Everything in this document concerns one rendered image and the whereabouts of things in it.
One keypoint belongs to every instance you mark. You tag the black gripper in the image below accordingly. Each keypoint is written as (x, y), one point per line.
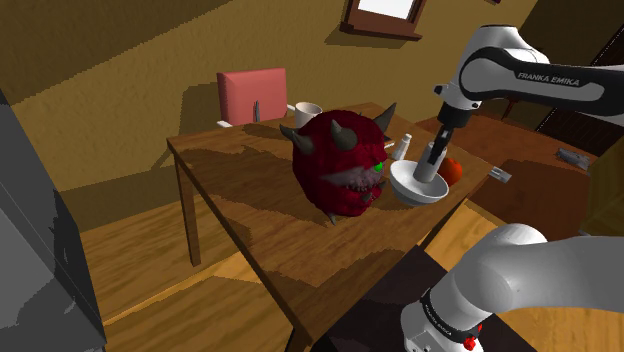
(453, 117)

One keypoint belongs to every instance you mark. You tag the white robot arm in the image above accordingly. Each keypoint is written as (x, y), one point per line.
(516, 273)

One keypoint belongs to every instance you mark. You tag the red orange fruit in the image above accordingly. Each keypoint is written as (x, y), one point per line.
(452, 170)

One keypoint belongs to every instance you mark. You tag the grey cylinder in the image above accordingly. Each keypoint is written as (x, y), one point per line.
(424, 170)

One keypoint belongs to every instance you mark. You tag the white shaker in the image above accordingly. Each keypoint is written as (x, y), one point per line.
(402, 148)

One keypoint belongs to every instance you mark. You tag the white bowl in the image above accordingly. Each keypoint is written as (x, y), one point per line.
(414, 187)

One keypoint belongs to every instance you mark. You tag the red horned monster head toy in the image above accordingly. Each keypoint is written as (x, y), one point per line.
(336, 166)

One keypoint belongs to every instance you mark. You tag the grey flat device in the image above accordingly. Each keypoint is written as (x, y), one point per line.
(574, 158)

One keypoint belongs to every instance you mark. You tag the white mug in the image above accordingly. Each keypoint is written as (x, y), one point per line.
(306, 114)

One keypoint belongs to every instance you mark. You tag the brown wooden window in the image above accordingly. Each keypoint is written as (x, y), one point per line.
(385, 14)

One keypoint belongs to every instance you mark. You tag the dark robot stand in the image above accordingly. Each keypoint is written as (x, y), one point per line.
(385, 302)

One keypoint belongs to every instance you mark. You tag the wooden table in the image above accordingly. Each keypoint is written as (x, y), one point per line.
(273, 234)

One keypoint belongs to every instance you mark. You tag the pink chair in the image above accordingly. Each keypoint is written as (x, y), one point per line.
(251, 95)

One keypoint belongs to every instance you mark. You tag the grey cabinet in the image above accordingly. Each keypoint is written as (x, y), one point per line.
(34, 253)

